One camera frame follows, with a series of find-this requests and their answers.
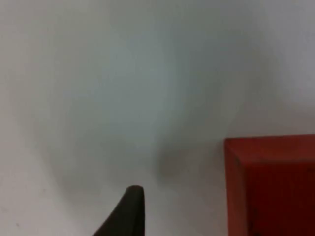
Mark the red block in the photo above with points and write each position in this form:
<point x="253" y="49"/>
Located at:
<point x="273" y="186"/>

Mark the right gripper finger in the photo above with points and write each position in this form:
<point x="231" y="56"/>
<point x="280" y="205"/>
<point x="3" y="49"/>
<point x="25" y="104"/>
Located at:
<point x="128" y="216"/>

